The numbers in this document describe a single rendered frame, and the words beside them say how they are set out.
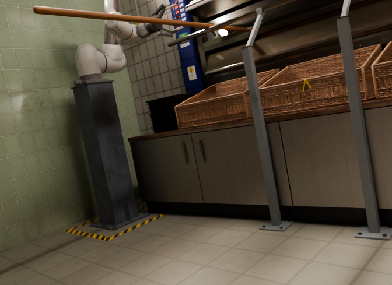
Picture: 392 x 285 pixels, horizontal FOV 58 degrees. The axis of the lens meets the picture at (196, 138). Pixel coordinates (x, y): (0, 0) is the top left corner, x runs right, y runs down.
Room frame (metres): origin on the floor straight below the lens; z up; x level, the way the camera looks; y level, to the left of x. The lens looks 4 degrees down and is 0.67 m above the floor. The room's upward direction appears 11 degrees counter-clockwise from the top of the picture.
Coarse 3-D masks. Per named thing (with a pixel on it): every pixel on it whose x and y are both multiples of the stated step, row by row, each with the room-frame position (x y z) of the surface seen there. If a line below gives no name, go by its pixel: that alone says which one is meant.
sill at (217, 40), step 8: (328, 0) 2.11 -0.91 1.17; (336, 0) 2.08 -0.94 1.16; (304, 8) 2.20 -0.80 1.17; (312, 8) 2.18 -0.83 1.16; (320, 8) 2.14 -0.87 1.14; (280, 16) 2.31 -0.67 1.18; (288, 16) 2.28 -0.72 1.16; (296, 16) 2.24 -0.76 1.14; (264, 24) 2.39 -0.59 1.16; (272, 24) 2.35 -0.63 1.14; (240, 32) 2.51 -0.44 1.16; (248, 32) 2.47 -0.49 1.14; (216, 40) 2.65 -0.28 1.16; (224, 40) 2.60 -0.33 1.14
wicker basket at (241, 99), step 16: (240, 80) 2.51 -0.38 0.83; (192, 96) 2.47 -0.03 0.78; (208, 96) 2.60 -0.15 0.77; (224, 96) 2.06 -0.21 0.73; (240, 96) 1.99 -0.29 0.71; (176, 112) 2.32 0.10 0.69; (192, 112) 2.23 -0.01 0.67; (208, 112) 2.15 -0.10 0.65; (224, 112) 2.07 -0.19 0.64; (240, 112) 2.00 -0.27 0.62
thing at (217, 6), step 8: (208, 0) 2.47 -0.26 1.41; (216, 0) 2.46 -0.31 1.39; (224, 0) 2.46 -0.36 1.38; (232, 0) 2.47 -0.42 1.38; (240, 0) 2.48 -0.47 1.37; (248, 0) 2.48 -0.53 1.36; (192, 8) 2.57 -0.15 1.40; (200, 8) 2.57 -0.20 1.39; (208, 8) 2.57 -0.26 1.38; (216, 8) 2.58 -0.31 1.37; (224, 8) 2.59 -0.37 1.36; (200, 16) 2.70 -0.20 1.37; (208, 16) 2.71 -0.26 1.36
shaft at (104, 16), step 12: (36, 12) 1.43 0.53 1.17; (48, 12) 1.46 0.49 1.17; (60, 12) 1.50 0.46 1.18; (72, 12) 1.54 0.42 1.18; (84, 12) 1.58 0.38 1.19; (96, 12) 1.64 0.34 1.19; (168, 24) 2.00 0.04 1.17; (180, 24) 2.06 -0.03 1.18; (192, 24) 2.14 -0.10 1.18; (204, 24) 2.22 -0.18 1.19
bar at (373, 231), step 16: (288, 0) 1.88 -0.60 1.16; (240, 16) 2.07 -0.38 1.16; (208, 32) 2.24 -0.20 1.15; (256, 32) 1.91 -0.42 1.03; (352, 48) 1.52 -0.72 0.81; (352, 64) 1.50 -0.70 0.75; (256, 80) 1.83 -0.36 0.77; (352, 80) 1.50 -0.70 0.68; (256, 96) 1.81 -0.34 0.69; (352, 96) 1.51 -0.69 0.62; (256, 112) 1.82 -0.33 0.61; (352, 112) 1.52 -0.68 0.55; (256, 128) 1.83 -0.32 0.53; (368, 160) 1.50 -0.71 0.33; (272, 176) 1.83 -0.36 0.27; (368, 176) 1.50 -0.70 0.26; (272, 192) 1.81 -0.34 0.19; (368, 192) 1.51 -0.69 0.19; (272, 208) 1.82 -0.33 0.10; (368, 208) 1.51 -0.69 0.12; (272, 224) 1.83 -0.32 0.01; (288, 224) 1.80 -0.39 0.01; (368, 224) 1.52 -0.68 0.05
